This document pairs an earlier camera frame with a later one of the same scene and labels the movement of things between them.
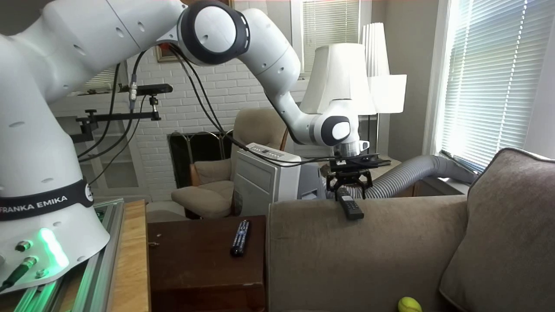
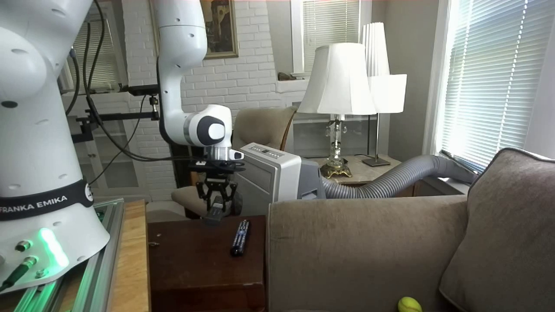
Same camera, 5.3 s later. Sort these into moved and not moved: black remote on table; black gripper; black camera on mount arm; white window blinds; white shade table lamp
Moved: black gripper
Not moved: black camera on mount arm; black remote on table; white shade table lamp; white window blinds
